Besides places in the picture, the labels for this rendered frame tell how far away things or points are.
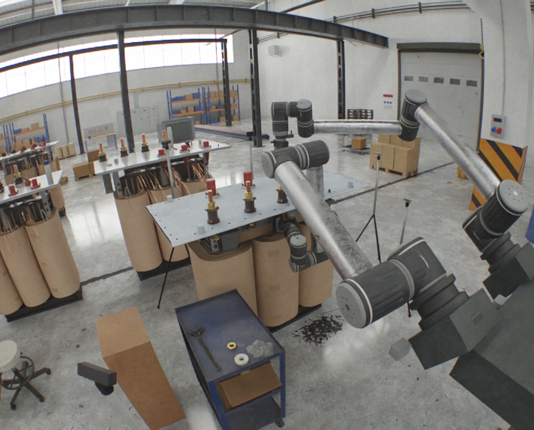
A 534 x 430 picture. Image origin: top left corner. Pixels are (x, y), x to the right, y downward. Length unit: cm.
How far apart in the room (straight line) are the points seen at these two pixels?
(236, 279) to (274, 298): 48
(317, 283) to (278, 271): 54
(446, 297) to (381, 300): 29
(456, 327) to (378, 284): 34
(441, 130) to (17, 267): 402
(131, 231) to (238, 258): 176
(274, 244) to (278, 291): 45
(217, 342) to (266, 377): 34
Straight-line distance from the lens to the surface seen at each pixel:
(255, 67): 1177
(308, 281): 271
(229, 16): 1102
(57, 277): 369
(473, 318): 123
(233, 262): 205
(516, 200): 162
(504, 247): 182
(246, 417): 226
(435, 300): 124
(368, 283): 110
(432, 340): 124
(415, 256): 125
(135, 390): 203
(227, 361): 161
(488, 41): 635
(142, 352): 180
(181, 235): 176
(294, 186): 141
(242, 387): 160
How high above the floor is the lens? 212
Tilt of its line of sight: 24 degrees down
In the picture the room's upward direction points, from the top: 3 degrees counter-clockwise
